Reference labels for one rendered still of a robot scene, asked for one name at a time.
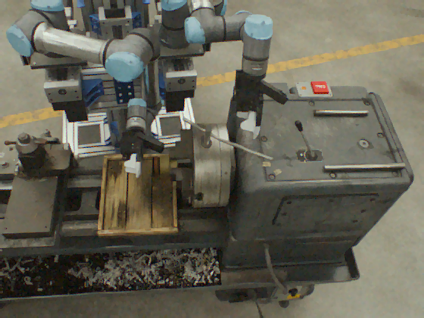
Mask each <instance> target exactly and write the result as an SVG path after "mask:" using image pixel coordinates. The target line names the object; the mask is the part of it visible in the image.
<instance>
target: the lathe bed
mask: <svg viewBox="0 0 424 318"><path fill-rule="evenodd" d="M80 168H81V169H80ZM102 170H103V166H94V167H73V169H71V178H68V184H67V194H66V199H65V206H64V215H63V220H62V223H63V227H62V233H61V237H60V241H59V246H58V252H57V253H48V254H18V255H2V256H0V258H8V257H38V256H54V255H68V254H98V253H114V252H130V251H159V250H175V249H190V248H221V247H226V238H227V234H228V232H229V231H230V230H231V229H232V228H231V221H230V218H228V209H229V208H227V207H198V208H193V207H192V203H191V197H183V196H182V187H180V188H176V197H177V203H178V204H177V218H178V234H169V235H152V234H151V235H143V236H123V237H106V238H99V237H98V233H96V232H98V225H97V224H98V215H99V207H100V204H99V203H100V199H101V184H100V185H99V183H101V179H102ZM80 177H81V178H82V179H81V178H80ZM90 177H91V178H90ZM93 177H94V178H93ZM87 178H88V179H87ZM83 180H84V181H83ZM75 182H76V184H75ZM12 183H13V179H0V219H4V218H5V216H6V213H7V209H8V204H7V203H9V197H10V196H9V195H10V193H11V187H12ZM78 183H79V185H78ZM81 186H82V187H81ZM89 190H90V191H89ZM82 195H83V196H82ZM93 196H94V197H93ZM95 196H96V197H95ZM178 198H179V199H178ZM6 199H7V200H8V201H5V200H6ZM69 199H70V200H69ZM77 199H79V201H78V202H77ZM84 199H85V200H84ZM183 199H185V200H186V201H184V202H185V203H182V200H183ZM187 199H188V200H187ZM68 200H69V201H68ZM180 201H181V202H180ZM89 202H90V204H91V205H90V206H89ZM5 203H6V204H5ZM95 203H96V204H95ZM73 204H75V205H74V207H72V205H73ZM180 204H181V205H182V206H181V205H180ZM183 204H184V205H183ZM80 205H81V206H80ZM84 205H85V206H84ZM92 205H94V207H93V208H92ZM185 205H186V206H187V205H188V206H187V207H186V206H185ZM75 206H76V207H75ZM86 208H88V209H86ZM90 208H91V209H90ZM94 208H95V211H96V212H95V211H94ZM181 208H182V209H181ZM96 209H97V210H96ZM70 210H71V211H70ZM75 211H76V212H75ZM78 211H79V212H78ZM71 213H72V215H71ZM187 218H188V219H187ZM72 221H73V222H72ZM76 222H78V223H76ZM71 223H72V224H71ZM96 223H97V224H96ZM74 224H76V225H74ZM181 224H182V225H181ZM84 225H86V226H84ZM93 225H94V226H93ZM92 226H93V227H92ZM96 226H97V227H96ZM181 226H182V227H181ZM70 227H72V228H70ZM91 227H92V228H91ZM180 227H181V228H180ZM72 229H74V230H72ZM69 230H70V231H69ZM86 230H87V231H86ZM92 230H93V231H92ZM74 231H75V232H74ZM85 231H86V232H85ZM71 233H72V234H71Z"/></svg>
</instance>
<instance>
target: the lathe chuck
mask: <svg viewBox="0 0 424 318"><path fill-rule="evenodd" d="M196 124H197V125H199V126H200V127H202V128H206V127H210V128H212V133H214V134H216V135H217V136H219V133H218V129H217V125H216V124H215V123H196ZM203 139H204V132H203V131H201V130H199V129H198V128H194V127H193V126H192V159H189V163H192V177H193V187H194V194H198V192H201V193H202V194H203V197H202V199H201V200H200V201H197V200H194V195H193V197H191V203H192V207H193V208H198V207H218V205H219V202H220V187H221V160H220V141H219V140H217V139H215V138H214V137H212V136H211V137H210V141H211V145H210V146H209V147H204V146H203V145H202V144H201V142H202V140H203Z"/></svg>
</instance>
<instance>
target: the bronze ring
mask: <svg viewBox="0 0 424 318"><path fill-rule="evenodd" d="M170 169H178V159H170V154H168V155H160V157H158V156H154V157H152V176H161V177H169V178H170Z"/></svg>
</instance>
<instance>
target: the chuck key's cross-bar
mask: <svg viewBox="0 0 424 318"><path fill-rule="evenodd" d="M182 120H183V121H185V122H187V123H188V124H189V125H191V126H193V127H194V128H198V129H199V130H201V131H203V132H204V131H205V128H202V127H200V126H199V125H197V124H195V123H193V122H192V121H190V120H188V119H187V118H185V117H184V118H183V119H182ZM210 136H212V137H214V138H215V139H217V140H219V141H221V142H224V143H226V144H228V145H232V146H233V147H236V148H239V149H241V150H243V151H246V152H249V153H251V154H254V155H257V156H259V157H262V158H264V159H267V160H269V161H274V158H273V157H270V156H267V155H265V154H261V153H260V152H257V151H254V150H251V149H250V148H246V147H244V146H241V145H238V144H236V143H234V142H231V141H229V140H227V139H223V138H221V137H219V136H217V135H216V134H214V133H211V134H210Z"/></svg>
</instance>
